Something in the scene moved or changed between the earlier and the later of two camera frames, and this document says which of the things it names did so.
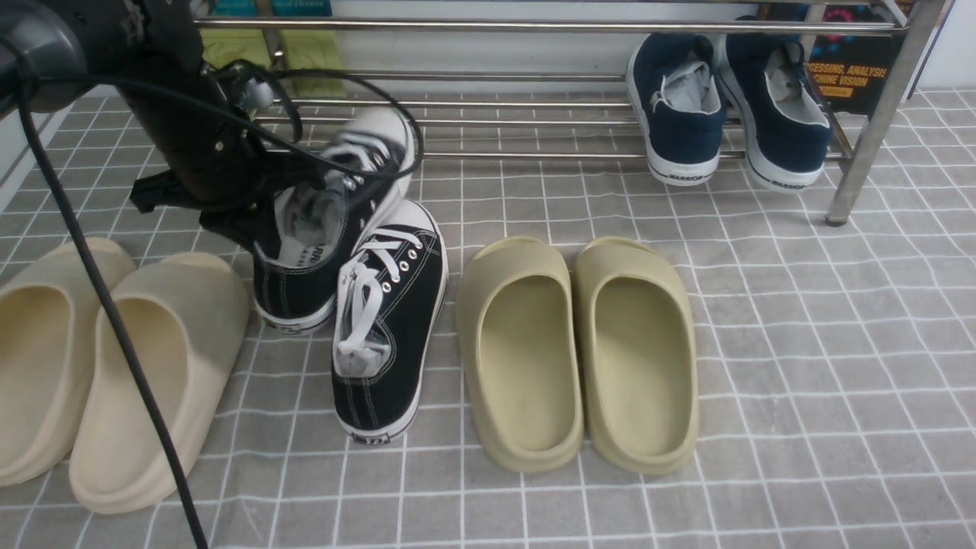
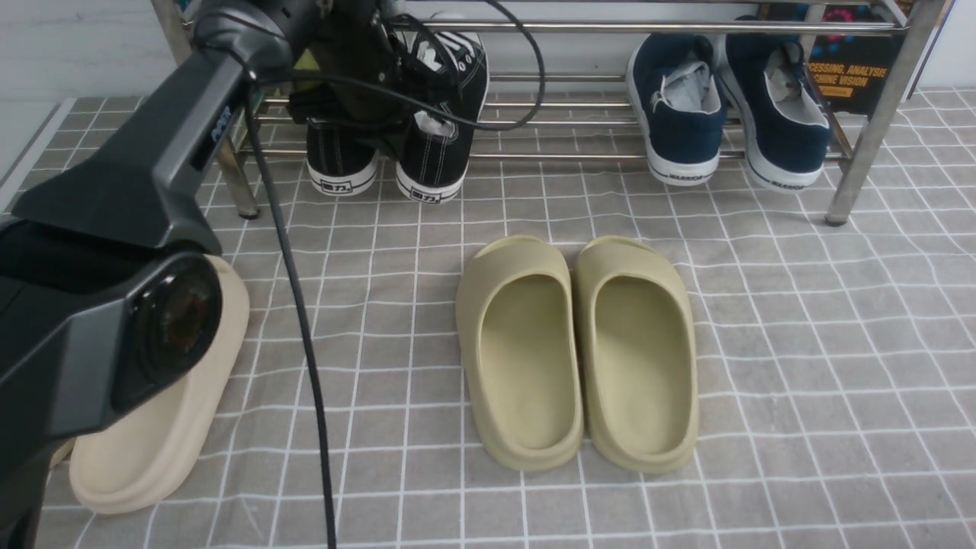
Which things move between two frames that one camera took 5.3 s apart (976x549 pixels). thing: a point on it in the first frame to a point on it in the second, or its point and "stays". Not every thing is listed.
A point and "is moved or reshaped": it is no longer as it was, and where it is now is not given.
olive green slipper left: x=517 y=335 stays
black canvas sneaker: x=390 y=302 to x=436 y=161
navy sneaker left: x=675 y=82 stays
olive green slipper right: x=636 y=355 stays
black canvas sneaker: x=304 y=251 is moved or reshaped
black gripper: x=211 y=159 to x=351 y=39
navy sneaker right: x=787 y=132 stays
